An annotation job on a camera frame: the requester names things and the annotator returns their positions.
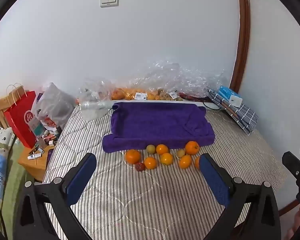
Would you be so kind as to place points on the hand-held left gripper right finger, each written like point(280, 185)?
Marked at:
point(212, 177)

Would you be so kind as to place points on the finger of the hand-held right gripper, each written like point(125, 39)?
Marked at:
point(293, 163)

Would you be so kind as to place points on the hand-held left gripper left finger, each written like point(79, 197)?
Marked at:
point(81, 177)

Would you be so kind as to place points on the small orange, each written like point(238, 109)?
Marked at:
point(162, 149)
point(192, 147)
point(185, 161)
point(197, 163)
point(150, 162)

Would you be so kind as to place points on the yellow-green round fruit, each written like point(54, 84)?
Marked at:
point(150, 148)
point(181, 153)

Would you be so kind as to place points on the oval yellowish orange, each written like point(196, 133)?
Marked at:
point(166, 158)

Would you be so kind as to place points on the large orange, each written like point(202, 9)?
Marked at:
point(133, 156)

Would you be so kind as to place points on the small red fruit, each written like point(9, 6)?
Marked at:
point(140, 166)

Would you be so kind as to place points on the purple towel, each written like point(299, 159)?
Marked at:
point(157, 125)

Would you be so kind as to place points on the clear bag of red fruits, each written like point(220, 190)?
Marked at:
point(192, 95)

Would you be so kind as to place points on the clear bag of brown fruits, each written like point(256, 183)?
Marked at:
point(167, 95)

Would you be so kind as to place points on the person's right hand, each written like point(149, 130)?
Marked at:
point(298, 221)

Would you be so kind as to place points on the wooden nightstand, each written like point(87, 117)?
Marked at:
point(32, 163)

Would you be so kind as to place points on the small white tube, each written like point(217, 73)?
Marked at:
point(35, 155)

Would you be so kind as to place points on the pile of small cosmetic items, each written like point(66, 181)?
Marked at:
point(48, 136)

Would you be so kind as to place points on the striped bed quilt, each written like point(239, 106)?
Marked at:
point(145, 195)

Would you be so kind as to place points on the plaid grey cloth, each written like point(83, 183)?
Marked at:
point(240, 116)

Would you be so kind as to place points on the green blanket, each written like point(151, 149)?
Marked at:
point(13, 187)

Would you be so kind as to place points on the grey plastic bag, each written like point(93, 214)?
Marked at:
point(55, 105)

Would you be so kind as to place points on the crumpled clear plastic bag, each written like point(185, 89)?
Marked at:
point(92, 100)

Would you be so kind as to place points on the red paper bag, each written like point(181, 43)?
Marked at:
point(21, 122)

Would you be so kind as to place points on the blue tissue box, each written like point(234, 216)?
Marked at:
point(230, 96)

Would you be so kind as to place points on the white dotted pillow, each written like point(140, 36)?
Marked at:
point(0, 138)

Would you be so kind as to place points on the brown wooden door frame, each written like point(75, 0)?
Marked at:
point(243, 35)

